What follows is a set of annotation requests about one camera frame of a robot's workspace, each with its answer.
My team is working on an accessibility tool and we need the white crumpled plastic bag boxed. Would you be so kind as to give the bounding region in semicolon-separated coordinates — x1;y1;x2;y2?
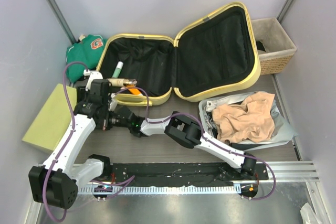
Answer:
300;203;322;224

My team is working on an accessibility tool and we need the green jersey with G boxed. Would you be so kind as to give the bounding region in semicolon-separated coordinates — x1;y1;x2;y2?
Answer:
66;35;107;83

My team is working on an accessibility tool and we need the wicker basket with liner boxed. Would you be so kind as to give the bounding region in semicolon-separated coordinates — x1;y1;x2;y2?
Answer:
251;18;297;75

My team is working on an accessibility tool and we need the beige cosmetic bottle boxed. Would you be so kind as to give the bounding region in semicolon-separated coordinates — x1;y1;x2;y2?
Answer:
107;78;137;87

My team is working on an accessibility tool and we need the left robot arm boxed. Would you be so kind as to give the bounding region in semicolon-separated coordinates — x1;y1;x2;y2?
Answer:
28;79;112;209

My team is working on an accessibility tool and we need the black cloth in basket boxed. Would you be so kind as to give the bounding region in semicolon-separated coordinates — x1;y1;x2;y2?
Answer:
256;40;266;53

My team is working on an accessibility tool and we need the aluminium rail frame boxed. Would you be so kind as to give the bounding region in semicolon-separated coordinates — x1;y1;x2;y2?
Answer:
25;140;322;224

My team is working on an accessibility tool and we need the yellow-green drawer box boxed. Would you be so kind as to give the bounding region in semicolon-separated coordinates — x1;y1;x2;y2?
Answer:
22;84;71;153

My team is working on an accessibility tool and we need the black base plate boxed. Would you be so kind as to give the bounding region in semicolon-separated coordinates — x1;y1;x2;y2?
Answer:
93;162;269;187

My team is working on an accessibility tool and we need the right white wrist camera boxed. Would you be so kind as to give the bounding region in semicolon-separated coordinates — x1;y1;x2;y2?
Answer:
108;93;118;112

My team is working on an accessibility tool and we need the beige sock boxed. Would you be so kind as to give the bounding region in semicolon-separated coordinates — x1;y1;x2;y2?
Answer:
212;91;275;143

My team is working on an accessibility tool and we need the white plastic mesh basket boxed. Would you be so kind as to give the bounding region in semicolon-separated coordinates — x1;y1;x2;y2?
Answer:
198;92;295;150

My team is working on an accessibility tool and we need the green white tube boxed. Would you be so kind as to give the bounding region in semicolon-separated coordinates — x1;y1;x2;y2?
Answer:
112;61;123;78

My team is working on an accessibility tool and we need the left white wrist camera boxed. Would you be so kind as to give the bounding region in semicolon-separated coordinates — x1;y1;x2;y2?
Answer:
83;70;103;91

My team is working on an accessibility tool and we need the orange tube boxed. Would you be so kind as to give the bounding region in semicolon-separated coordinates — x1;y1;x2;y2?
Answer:
127;86;143;96

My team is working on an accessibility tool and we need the yellow hard-shell suitcase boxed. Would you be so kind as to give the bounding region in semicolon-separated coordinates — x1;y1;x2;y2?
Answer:
97;2;261;106

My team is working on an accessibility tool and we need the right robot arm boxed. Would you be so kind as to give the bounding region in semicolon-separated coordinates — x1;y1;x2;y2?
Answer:
107;106;257;179

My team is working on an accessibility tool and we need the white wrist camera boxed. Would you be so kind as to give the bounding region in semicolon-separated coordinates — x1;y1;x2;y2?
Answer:
83;70;103;91
108;93;118;112

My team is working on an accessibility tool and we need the white slotted cable duct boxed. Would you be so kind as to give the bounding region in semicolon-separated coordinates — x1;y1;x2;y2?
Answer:
78;184;241;195

